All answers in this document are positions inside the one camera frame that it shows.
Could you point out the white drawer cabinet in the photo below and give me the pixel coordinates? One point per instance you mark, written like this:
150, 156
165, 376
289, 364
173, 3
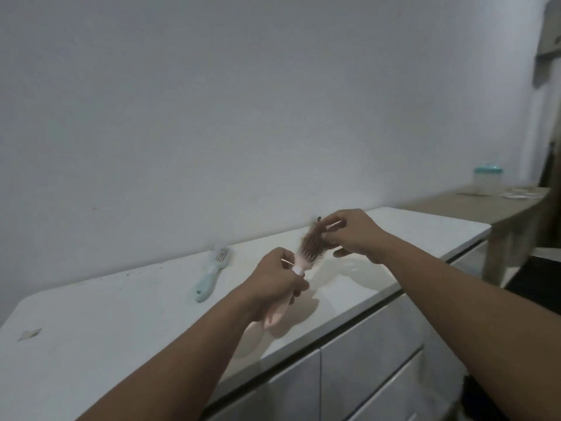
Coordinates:
109, 324

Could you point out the narrow white cabinet door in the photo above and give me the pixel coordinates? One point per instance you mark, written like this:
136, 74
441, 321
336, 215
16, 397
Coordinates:
438, 368

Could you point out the clear jar teal lid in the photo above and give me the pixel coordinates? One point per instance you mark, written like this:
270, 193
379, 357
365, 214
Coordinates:
488, 181

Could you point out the person's left forearm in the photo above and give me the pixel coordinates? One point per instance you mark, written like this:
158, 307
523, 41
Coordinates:
184, 368

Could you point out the person's left hand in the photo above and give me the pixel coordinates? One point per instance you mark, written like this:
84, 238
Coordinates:
274, 282

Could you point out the person's right forearm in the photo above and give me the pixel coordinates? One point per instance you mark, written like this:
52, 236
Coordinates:
482, 324

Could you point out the tall white drawer front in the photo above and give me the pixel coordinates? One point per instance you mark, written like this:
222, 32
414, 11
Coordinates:
368, 355

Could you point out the wide white cabinet door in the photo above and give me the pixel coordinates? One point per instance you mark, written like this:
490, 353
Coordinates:
280, 394

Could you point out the small paper scrap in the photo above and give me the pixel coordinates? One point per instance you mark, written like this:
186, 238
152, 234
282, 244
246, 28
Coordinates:
29, 334

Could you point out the person's right hand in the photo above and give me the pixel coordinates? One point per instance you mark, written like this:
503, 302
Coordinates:
359, 234

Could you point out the pink hairbrush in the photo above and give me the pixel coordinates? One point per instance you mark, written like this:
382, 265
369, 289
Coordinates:
307, 260

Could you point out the mint green hairbrush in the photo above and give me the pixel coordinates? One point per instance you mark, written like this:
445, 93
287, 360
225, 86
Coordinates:
206, 284

